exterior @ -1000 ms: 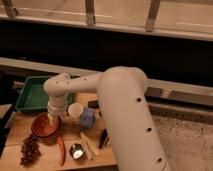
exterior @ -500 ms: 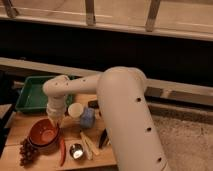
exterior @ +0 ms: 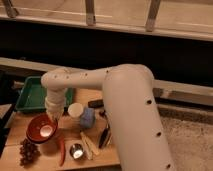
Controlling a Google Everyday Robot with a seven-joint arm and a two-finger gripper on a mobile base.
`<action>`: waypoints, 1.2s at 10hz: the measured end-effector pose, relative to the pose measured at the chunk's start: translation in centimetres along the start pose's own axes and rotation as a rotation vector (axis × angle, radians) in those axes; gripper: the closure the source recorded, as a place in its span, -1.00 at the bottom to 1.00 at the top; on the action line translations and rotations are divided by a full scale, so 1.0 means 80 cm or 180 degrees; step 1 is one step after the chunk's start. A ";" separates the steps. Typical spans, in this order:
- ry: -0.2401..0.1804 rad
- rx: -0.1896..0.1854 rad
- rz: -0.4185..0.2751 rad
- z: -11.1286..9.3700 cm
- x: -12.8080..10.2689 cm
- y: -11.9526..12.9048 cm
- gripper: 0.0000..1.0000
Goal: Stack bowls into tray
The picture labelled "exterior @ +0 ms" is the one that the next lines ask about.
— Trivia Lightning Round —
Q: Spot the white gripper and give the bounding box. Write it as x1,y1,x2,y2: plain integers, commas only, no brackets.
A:
45,89,67,122

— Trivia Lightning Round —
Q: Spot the red bowl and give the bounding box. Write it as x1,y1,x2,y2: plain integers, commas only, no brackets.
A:
26,114,58,144

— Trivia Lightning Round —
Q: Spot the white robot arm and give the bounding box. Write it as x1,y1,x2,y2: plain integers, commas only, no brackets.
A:
41,64,177,171

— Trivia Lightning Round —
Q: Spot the green plastic tray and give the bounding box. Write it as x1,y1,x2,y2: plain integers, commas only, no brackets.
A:
14,75,75,113

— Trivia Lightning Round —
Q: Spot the white cylindrical container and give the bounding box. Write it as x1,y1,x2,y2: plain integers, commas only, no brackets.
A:
68,103,84,123

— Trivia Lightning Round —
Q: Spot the red chili pepper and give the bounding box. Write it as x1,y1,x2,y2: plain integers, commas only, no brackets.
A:
57,133,66,167

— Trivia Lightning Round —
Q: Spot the wooden table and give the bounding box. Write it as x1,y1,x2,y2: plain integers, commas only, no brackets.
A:
0,87,122,171

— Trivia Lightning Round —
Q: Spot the blue sponge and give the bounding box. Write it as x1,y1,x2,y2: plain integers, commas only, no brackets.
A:
80,108,95,129

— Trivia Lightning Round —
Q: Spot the small metal cup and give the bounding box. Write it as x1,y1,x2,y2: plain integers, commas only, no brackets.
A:
69,143,84,160

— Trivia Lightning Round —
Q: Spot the wooden stick left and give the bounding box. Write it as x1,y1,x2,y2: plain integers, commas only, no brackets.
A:
80,132,93,160

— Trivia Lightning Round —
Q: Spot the wooden stick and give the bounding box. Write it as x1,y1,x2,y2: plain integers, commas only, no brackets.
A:
80,132,93,160
81,132,100,155

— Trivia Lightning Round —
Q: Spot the bunch of dark grapes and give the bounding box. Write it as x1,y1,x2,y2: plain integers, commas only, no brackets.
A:
20,139,40,167

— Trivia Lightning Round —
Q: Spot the black rectangular block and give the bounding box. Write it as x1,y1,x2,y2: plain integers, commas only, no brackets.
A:
88,99,104,108

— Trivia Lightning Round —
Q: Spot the small black round object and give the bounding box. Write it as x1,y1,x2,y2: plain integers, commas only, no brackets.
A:
99,109,106,117

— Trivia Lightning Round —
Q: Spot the wooden stick right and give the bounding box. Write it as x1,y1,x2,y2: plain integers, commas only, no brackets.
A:
81,132,100,155

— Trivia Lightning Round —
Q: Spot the black handled utensil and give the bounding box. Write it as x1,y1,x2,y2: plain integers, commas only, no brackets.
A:
98,125,110,149

